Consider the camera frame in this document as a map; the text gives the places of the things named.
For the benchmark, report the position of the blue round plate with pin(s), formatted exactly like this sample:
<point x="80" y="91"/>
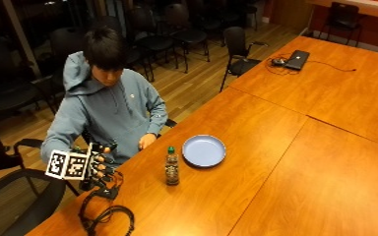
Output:
<point x="203" y="151"/>

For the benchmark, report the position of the row of black chairs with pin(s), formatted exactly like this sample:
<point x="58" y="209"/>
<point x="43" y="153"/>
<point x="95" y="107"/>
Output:
<point x="154" y="36"/>

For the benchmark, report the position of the black laptop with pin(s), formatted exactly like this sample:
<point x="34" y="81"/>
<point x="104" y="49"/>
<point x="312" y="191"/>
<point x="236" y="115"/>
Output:
<point x="296" y="59"/>

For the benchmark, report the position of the person in grey-blue hoodie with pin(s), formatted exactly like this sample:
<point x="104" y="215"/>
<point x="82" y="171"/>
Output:
<point x="110" y="111"/>

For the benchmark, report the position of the white cube with black markers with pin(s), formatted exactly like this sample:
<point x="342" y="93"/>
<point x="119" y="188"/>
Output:
<point x="68" y="165"/>

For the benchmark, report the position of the clear bottle with green cap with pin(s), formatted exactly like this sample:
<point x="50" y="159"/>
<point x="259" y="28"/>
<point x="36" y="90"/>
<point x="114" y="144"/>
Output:
<point x="171" y="168"/>

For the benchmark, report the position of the black armless chair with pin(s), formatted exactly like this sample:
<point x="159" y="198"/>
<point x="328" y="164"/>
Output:
<point x="342" y="18"/>

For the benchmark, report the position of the small black device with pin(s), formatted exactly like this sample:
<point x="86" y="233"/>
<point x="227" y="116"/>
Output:
<point x="278" y="62"/>

